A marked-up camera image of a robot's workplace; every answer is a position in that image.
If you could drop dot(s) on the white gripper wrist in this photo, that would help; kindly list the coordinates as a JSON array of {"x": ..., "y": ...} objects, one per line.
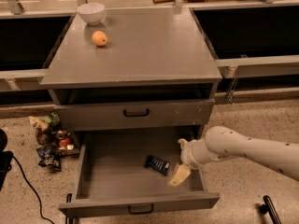
[{"x": 189, "y": 153}]

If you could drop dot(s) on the dark blue rxbar wrapper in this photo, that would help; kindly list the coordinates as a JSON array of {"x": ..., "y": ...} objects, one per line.
[{"x": 157, "y": 165}]

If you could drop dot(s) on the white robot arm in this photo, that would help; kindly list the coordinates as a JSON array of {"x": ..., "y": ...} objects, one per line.
[{"x": 221, "y": 143}]

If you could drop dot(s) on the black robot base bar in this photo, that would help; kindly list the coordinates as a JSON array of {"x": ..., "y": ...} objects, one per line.
[{"x": 268, "y": 208}]

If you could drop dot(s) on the open grey middle drawer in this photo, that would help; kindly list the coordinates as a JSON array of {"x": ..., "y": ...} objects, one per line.
[{"x": 112, "y": 174}]

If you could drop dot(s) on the grey drawer cabinet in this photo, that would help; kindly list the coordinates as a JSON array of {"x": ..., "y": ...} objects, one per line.
[{"x": 152, "y": 54}]

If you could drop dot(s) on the closed grey top drawer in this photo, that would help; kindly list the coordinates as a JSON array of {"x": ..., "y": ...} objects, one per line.
[{"x": 110, "y": 116}]

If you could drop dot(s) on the red soda can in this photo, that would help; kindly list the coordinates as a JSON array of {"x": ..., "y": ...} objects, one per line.
[{"x": 63, "y": 139}]

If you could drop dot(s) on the pile of snack packages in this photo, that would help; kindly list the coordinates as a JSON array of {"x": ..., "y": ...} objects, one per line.
[{"x": 45, "y": 132}]

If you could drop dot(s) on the dark blue chip bag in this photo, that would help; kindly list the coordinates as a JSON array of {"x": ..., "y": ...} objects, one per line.
[{"x": 49, "y": 158}]

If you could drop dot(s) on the orange fruit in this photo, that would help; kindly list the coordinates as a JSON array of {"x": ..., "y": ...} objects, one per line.
[{"x": 99, "y": 38}]

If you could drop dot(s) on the white ceramic bowl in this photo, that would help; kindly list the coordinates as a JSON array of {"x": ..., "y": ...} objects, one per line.
[{"x": 92, "y": 13}]

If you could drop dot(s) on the black device at left edge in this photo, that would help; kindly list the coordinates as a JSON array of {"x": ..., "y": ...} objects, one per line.
[{"x": 5, "y": 158}]

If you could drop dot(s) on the black middle drawer handle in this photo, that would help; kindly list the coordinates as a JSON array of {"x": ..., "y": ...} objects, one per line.
[{"x": 140, "y": 209}]

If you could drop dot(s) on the black drawer handle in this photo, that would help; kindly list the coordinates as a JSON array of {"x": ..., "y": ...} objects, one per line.
[
  {"x": 136, "y": 114},
  {"x": 140, "y": 209}
]

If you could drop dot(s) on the black top drawer handle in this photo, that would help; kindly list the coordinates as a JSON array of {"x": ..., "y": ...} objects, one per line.
[{"x": 136, "y": 114}]

